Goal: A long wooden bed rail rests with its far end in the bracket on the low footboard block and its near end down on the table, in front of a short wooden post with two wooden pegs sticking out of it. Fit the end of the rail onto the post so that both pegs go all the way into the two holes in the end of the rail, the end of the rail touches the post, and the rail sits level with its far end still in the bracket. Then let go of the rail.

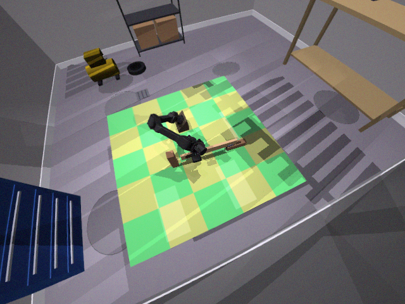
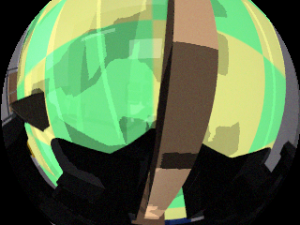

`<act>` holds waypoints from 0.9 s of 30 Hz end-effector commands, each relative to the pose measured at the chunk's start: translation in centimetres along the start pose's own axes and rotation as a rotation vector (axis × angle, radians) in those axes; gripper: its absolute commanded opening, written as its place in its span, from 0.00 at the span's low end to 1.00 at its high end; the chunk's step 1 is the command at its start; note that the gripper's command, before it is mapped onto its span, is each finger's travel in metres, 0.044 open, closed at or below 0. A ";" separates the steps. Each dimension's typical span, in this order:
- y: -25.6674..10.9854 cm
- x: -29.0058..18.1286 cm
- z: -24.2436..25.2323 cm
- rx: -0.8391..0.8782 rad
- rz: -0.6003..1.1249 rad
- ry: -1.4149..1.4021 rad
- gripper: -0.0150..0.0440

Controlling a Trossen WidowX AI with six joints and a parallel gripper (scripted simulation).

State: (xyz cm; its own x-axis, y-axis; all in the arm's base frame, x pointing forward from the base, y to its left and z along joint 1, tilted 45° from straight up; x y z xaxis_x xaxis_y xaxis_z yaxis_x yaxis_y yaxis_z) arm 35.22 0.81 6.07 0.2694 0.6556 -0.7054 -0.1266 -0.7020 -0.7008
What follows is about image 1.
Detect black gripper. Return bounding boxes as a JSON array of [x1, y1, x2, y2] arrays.
[[190, 150, 202, 163]]

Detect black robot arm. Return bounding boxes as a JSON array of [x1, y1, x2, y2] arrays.
[[147, 111, 207, 156]]

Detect brown wooden post with two pegs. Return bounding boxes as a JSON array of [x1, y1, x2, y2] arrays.
[[165, 138, 247, 168]]

